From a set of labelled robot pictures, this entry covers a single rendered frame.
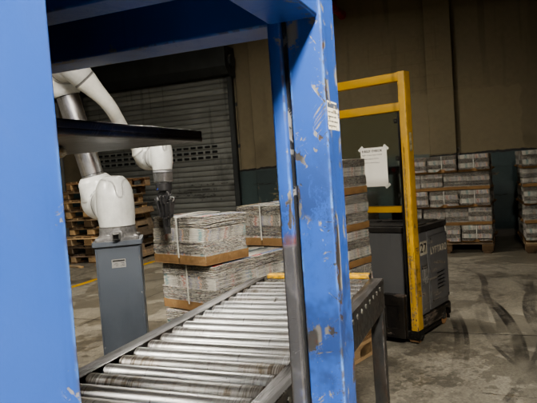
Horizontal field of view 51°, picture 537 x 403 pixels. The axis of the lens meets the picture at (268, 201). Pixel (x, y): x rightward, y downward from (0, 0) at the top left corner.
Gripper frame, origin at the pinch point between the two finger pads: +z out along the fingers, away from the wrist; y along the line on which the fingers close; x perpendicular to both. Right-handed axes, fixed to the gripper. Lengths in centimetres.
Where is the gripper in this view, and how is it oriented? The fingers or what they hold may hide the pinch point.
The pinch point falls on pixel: (167, 225)
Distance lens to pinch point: 266.6
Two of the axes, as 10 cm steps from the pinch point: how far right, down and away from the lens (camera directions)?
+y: -7.7, 0.2, 6.4
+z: 0.7, 10.0, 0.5
